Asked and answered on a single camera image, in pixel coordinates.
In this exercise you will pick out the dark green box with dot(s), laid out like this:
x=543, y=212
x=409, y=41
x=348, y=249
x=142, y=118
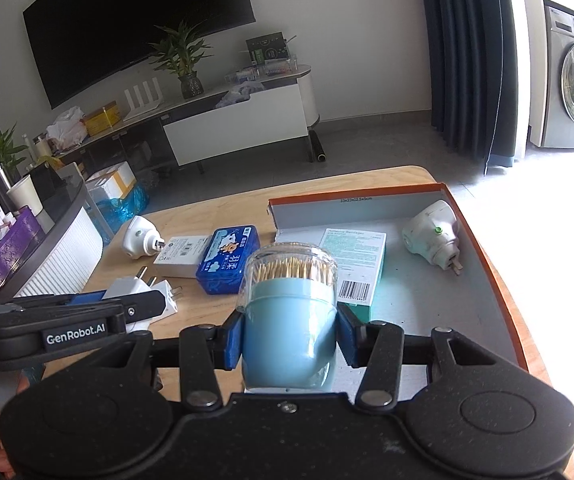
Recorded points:
x=267, y=47

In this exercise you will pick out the black box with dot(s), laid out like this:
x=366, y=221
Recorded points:
x=47, y=177

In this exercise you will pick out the dark glass vase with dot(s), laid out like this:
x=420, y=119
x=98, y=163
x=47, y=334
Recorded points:
x=191, y=86

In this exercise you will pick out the blue plastic bag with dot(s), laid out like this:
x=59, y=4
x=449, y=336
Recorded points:
x=122, y=210

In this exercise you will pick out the black television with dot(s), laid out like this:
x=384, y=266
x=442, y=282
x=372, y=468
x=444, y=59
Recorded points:
x=132, y=25

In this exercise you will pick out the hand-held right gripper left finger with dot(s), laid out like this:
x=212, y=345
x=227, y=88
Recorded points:
x=233, y=340

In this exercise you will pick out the white and black TV cabinet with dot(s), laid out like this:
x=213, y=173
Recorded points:
x=232, y=120

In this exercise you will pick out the blue plastic floss box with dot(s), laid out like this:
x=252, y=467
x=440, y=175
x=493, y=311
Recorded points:
x=227, y=260

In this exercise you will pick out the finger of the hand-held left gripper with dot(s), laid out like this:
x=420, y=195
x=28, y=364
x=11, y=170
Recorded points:
x=144, y=305
x=87, y=298

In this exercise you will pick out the flat white box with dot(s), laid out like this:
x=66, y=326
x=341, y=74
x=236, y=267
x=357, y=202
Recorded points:
x=179, y=257

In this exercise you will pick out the white router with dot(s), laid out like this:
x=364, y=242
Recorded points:
x=142, y=100

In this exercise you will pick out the clear plastic organizer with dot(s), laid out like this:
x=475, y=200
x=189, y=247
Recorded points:
x=279, y=66

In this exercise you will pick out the light blue toothpick holder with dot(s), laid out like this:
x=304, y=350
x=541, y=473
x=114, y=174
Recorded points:
x=289, y=325

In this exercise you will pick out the white power plug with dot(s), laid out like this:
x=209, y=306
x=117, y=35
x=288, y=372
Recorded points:
x=122, y=287

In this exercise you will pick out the white plug adapter green dot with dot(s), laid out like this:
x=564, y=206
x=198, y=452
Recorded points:
x=429, y=232

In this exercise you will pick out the purple tin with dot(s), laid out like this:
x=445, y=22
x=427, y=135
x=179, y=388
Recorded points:
x=7, y=255

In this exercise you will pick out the orange-edged grey tray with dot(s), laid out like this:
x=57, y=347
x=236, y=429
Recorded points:
x=417, y=300

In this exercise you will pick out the white paper cup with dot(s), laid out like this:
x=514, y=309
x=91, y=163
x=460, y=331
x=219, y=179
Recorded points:
x=26, y=195

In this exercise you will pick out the white plastic bag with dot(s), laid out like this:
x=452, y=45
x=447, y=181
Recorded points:
x=67, y=127

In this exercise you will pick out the green bamboo plant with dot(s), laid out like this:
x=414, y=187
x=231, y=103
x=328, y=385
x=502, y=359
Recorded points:
x=182, y=50

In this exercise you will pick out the yellow box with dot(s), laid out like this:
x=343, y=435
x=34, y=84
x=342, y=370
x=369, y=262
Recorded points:
x=102, y=119

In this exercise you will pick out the steel bottle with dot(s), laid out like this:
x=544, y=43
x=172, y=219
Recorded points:
x=4, y=185

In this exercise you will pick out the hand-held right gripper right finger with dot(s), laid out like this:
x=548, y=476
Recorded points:
x=351, y=337

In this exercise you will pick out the round ribbed side cabinet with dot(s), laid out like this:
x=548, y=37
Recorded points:
x=67, y=255

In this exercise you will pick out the black roll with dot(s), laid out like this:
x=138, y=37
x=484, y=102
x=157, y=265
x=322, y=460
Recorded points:
x=318, y=146

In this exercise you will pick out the small clear container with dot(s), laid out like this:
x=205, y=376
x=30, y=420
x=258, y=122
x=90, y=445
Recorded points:
x=242, y=75

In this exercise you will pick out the white cardboard box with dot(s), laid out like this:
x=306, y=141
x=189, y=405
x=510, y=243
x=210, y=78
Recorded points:
x=112, y=182

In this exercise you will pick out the crumpled bluish plastic bag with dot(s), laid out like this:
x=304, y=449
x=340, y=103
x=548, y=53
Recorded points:
x=239, y=94

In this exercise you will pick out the dark blue curtain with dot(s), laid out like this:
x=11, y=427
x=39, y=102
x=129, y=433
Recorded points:
x=467, y=60

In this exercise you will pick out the teal and white carton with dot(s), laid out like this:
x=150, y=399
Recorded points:
x=362, y=265

